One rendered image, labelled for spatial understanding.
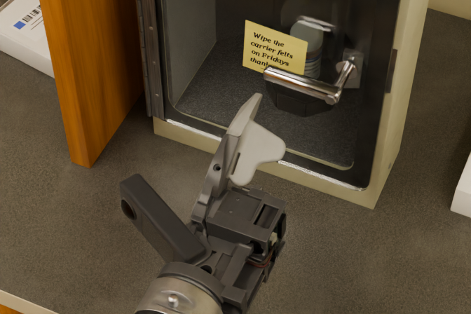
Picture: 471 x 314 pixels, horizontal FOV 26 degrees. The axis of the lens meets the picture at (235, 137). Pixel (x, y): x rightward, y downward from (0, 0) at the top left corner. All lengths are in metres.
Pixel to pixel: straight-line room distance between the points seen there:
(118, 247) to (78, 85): 0.21
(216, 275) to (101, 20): 0.44
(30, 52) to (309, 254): 0.51
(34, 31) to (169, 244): 0.63
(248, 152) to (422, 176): 0.45
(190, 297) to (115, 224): 0.43
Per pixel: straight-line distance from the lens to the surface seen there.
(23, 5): 1.57
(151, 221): 0.97
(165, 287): 0.92
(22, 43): 1.51
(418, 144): 1.42
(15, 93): 1.50
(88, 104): 1.31
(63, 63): 1.24
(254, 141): 0.98
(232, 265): 0.95
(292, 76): 1.12
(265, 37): 1.16
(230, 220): 0.96
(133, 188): 0.99
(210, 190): 0.97
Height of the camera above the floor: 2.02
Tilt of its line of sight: 50 degrees down
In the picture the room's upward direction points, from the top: straight up
